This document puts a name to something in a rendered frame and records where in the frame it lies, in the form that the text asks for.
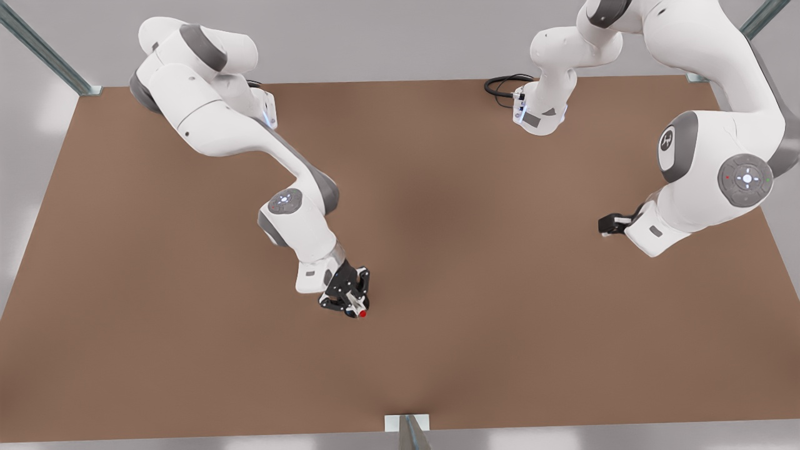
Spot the silver frame post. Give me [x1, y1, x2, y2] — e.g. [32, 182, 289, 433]
[384, 413, 433, 450]
[685, 0, 792, 84]
[0, 0, 104, 98]

